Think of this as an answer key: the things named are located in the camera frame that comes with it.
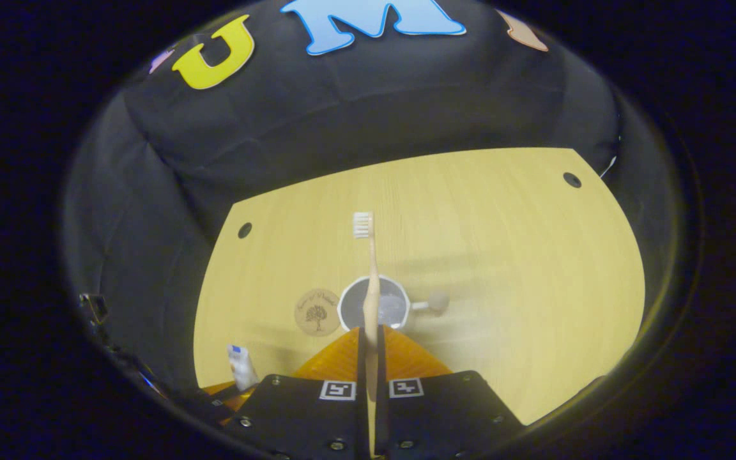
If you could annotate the black backdrop cloth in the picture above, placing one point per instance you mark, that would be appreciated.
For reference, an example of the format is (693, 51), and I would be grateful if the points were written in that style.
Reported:
(342, 108)

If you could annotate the round cork coaster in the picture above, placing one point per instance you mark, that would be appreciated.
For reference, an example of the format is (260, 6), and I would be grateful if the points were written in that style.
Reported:
(317, 313)

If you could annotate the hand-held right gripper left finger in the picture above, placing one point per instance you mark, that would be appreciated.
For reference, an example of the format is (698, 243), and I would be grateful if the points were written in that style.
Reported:
(361, 370)

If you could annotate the light wooden desktop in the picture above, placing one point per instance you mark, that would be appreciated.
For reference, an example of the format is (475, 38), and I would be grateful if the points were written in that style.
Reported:
(502, 255)

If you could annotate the beige toothbrush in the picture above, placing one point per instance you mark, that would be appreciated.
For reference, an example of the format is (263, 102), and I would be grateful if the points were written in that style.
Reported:
(372, 287)

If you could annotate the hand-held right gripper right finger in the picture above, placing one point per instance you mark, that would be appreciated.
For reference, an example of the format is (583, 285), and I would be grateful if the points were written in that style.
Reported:
(381, 367)

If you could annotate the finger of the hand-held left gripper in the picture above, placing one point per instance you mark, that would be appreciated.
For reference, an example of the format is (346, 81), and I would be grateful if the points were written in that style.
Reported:
(234, 401)
(216, 388)

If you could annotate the white toothpaste tube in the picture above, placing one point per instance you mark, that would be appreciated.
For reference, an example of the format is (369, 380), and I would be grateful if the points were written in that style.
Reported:
(242, 370)

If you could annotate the white cup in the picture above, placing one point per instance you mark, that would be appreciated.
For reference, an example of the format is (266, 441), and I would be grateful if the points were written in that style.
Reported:
(395, 308)

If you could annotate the black desktop grommet hole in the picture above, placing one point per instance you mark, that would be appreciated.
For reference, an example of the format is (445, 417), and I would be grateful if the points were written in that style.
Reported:
(572, 179)
(245, 230)

